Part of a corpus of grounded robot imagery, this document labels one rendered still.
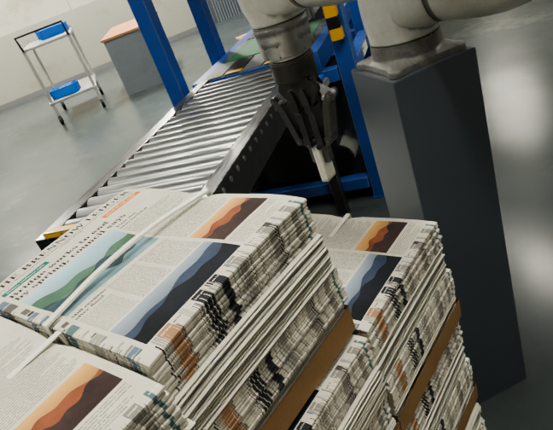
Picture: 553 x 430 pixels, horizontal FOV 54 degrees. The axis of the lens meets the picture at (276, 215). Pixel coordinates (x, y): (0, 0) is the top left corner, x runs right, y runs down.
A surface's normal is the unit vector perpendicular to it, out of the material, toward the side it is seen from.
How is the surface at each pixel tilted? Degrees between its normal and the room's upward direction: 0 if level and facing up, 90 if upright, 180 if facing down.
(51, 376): 0
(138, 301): 2
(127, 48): 90
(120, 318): 1
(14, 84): 90
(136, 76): 90
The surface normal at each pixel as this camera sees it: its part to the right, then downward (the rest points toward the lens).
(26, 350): -0.23, -0.83
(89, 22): 0.31, 0.37
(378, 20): -0.66, 0.58
